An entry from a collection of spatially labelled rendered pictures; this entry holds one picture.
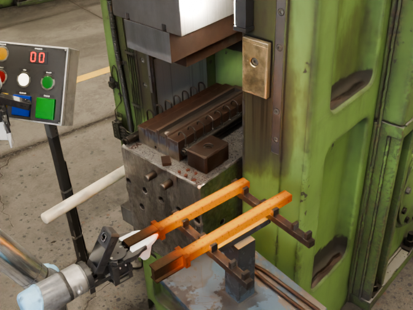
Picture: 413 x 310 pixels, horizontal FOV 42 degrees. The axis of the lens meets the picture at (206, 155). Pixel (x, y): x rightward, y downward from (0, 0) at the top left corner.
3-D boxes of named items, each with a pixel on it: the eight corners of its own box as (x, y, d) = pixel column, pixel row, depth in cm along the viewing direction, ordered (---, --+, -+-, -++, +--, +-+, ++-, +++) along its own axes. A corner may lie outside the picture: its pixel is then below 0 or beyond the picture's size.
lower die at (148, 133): (179, 161, 179) (177, 140, 174) (139, 141, 190) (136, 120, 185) (256, 112, 204) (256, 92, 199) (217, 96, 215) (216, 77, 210)
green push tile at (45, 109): (52, 120, 192) (54, 99, 191) (34, 117, 194) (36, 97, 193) (55, 120, 194) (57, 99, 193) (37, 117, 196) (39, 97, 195)
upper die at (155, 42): (171, 63, 159) (169, 32, 153) (127, 47, 170) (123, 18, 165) (258, 22, 184) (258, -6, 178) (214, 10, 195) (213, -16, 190)
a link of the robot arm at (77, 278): (56, 265, 127) (72, 285, 121) (74, 256, 129) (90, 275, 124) (62, 286, 131) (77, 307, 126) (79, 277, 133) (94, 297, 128)
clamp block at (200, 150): (206, 175, 172) (205, 158, 168) (187, 165, 177) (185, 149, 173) (230, 158, 179) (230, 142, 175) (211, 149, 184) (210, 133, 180)
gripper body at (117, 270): (120, 259, 140) (78, 282, 134) (116, 234, 135) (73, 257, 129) (136, 275, 135) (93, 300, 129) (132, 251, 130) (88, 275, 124)
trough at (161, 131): (167, 138, 177) (167, 135, 177) (156, 133, 180) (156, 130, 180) (246, 91, 203) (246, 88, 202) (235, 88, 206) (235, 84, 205)
